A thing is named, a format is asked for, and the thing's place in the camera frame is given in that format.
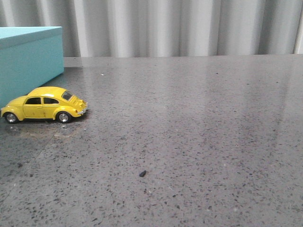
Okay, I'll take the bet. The yellow toy beetle car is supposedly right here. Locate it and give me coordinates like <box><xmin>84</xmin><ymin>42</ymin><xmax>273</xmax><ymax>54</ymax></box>
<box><xmin>1</xmin><ymin>87</ymin><xmax>88</xmax><ymax>124</ymax></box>

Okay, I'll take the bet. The light blue storage box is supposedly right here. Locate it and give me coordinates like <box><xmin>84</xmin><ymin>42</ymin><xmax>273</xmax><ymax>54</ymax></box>
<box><xmin>0</xmin><ymin>26</ymin><xmax>64</xmax><ymax>106</ymax></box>

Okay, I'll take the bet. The small black debris piece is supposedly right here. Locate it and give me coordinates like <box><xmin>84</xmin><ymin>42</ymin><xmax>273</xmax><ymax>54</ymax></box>
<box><xmin>139</xmin><ymin>170</ymin><xmax>147</xmax><ymax>177</ymax></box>

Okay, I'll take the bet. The grey pleated curtain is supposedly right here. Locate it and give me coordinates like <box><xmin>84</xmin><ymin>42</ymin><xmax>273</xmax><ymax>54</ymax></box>
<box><xmin>0</xmin><ymin>0</ymin><xmax>303</xmax><ymax>57</ymax></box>

